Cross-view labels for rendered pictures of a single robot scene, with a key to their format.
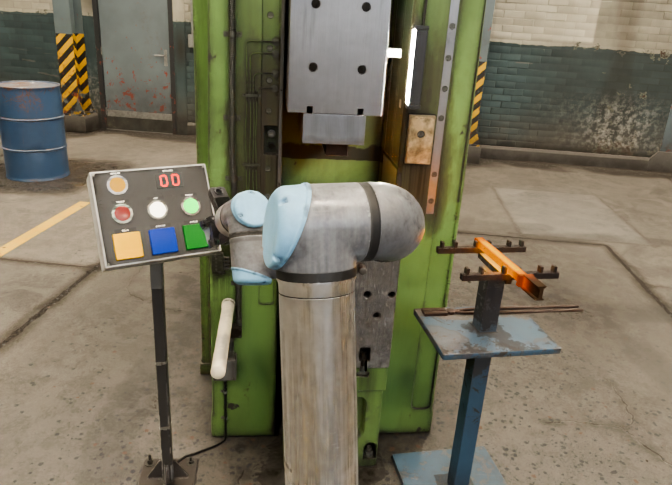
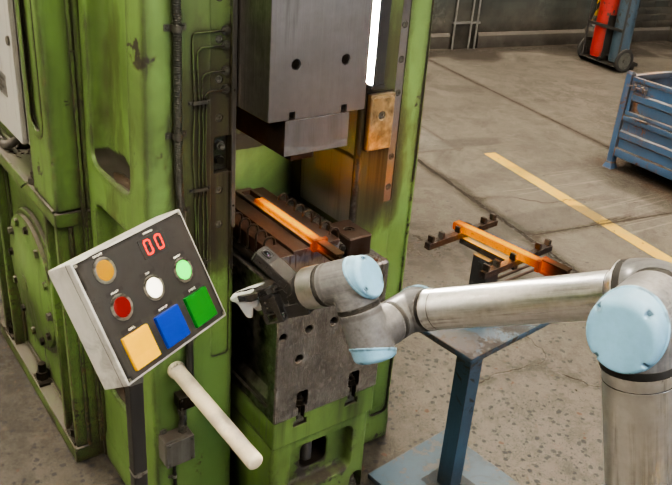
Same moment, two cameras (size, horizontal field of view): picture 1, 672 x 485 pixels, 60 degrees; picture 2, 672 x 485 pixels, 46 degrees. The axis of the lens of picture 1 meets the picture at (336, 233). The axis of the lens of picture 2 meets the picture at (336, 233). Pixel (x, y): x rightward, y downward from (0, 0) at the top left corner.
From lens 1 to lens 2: 102 cm
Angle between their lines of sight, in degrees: 29
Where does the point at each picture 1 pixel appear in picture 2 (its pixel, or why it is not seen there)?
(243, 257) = (374, 334)
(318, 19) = (302, 6)
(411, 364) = not seen: hidden behind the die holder
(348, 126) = (331, 127)
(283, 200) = (646, 312)
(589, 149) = not seen: hidden behind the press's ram
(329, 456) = not seen: outside the picture
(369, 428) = (355, 456)
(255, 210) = (373, 278)
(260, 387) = (214, 454)
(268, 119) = (218, 128)
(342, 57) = (326, 48)
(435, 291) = (390, 283)
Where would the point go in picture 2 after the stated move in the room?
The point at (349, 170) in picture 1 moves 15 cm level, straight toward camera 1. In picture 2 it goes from (260, 158) to (279, 175)
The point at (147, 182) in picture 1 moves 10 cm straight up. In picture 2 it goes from (132, 255) to (130, 213)
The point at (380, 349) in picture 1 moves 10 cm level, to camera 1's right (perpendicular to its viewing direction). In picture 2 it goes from (368, 368) to (395, 360)
